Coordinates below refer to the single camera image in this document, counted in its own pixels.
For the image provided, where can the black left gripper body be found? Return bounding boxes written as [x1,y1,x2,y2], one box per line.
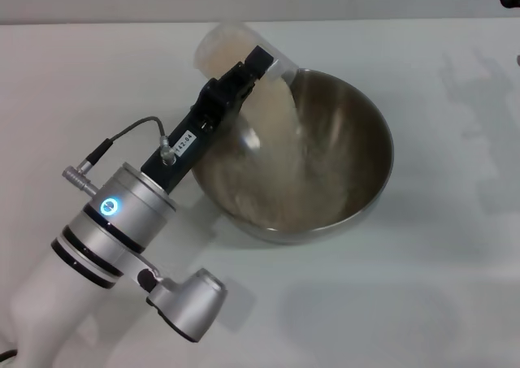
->
[140,78,228,195]

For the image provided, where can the clear plastic measuring cup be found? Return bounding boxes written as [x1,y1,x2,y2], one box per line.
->
[192,21,301,85]

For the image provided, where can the white rice grains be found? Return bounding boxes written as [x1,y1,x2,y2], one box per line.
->
[201,29,351,233]

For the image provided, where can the stainless steel mixing bowl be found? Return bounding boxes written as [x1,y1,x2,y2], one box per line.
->
[189,67,396,246]

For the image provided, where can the grey left wrist cable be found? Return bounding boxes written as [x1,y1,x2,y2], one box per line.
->
[61,116,179,191]

